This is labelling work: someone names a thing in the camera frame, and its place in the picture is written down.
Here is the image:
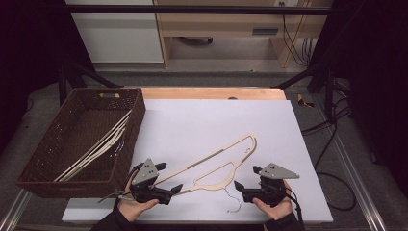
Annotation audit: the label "black metal stand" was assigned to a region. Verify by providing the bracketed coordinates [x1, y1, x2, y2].
[58, 59, 124, 107]
[273, 61, 338, 120]

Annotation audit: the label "cream plastic clothes hanger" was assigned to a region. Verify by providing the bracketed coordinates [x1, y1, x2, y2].
[53, 110, 133, 183]
[60, 123, 128, 184]
[157, 133, 258, 215]

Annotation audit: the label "black floor cables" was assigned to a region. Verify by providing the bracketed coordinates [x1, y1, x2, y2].
[300, 78, 358, 213]

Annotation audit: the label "person's right hand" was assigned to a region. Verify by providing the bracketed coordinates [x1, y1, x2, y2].
[251, 179, 293, 221]

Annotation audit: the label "black curtain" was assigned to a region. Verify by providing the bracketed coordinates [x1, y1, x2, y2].
[309, 0, 408, 193]
[0, 0, 97, 152]

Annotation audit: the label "black wall cables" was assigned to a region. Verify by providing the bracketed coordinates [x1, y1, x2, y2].
[279, 1, 315, 67]

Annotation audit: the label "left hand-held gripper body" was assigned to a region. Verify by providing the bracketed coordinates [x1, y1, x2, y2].
[131, 158, 173, 205]

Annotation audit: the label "black metal frame bar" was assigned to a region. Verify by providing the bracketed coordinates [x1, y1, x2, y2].
[65, 4, 333, 16]

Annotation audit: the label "light wooden desk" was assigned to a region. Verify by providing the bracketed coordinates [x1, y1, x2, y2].
[153, 0, 335, 69]

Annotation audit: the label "person's left hand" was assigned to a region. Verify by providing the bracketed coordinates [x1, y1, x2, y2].
[116, 174, 160, 222]

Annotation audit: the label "aluminium rail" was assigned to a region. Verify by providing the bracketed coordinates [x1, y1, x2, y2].
[0, 188, 34, 231]
[311, 91, 390, 231]

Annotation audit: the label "brown woven basket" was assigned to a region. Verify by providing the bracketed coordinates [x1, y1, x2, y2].
[15, 87, 147, 199]

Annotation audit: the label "yellow tape piece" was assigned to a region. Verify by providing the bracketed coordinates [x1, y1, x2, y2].
[296, 93, 316, 109]

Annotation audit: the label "wooden table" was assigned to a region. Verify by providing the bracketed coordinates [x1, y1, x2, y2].
[140, 87, 287, 101]

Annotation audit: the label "office chair base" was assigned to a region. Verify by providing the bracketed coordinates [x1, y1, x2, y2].
[177, 36, 214, 45]

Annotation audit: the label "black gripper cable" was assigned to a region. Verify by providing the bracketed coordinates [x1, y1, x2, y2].
[283, 187, 305, 223]
[97, 163, 145, 204]

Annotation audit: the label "white cabinet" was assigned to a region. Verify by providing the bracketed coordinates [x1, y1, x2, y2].
[64, 0, 165, 64]

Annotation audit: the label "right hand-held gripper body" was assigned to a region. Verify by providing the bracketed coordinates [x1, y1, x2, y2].
[242, 163, 301, 208]

